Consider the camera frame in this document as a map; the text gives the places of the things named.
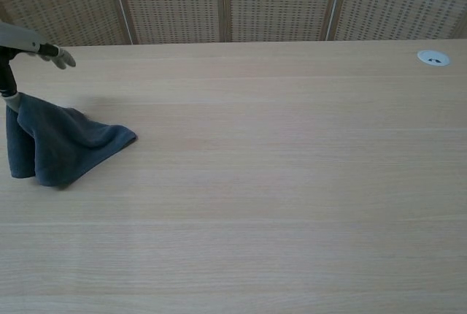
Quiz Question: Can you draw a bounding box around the woven rattan folding screen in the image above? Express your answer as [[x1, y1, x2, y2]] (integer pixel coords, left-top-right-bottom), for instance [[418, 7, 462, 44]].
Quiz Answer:
[[0, 0, 467, 50]]

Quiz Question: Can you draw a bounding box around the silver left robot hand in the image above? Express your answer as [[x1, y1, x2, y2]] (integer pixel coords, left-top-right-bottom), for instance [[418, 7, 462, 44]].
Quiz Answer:
[[0, 19, 77, 113]]

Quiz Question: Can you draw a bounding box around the dark grey microfibre cloth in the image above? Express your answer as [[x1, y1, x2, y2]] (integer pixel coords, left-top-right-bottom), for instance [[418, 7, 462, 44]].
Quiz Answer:
[[4, 91, 138, 188]]

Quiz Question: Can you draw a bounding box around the white round cable grommet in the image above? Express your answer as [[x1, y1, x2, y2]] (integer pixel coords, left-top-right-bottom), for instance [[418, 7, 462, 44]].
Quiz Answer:
[[416, 49, 451, 67]]

